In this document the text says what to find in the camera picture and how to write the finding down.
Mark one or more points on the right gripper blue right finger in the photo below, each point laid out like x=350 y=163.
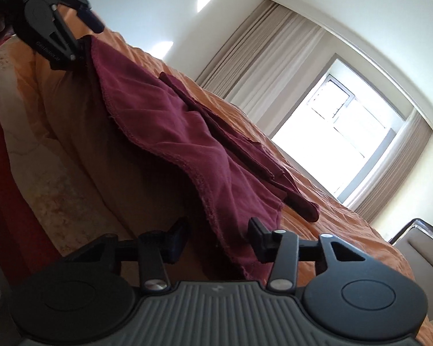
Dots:
x=281 y=249

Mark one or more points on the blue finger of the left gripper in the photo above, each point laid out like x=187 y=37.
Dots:
x=90 y=19

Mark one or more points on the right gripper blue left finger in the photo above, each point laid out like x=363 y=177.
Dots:
x=155 y=250

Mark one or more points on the maroon long-sleeve shirt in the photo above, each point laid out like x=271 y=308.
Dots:
x=235 y=178

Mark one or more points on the orange duvet cover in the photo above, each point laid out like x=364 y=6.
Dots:
x=142 y=191

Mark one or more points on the floral mattress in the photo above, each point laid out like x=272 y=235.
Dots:
x=61 y=197

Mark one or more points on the right beige curtain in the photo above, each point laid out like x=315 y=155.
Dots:
x=392 y=169

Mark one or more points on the beige curtain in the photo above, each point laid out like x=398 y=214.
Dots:
x=392 y=169
x=258 y=61

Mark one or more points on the bright window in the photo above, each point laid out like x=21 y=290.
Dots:
x=340 y=129

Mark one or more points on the dark wood padded headboard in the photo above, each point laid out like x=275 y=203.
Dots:
x=415 y=242

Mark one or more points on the left beige curtain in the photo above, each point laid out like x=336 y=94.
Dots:
x=258 y=61

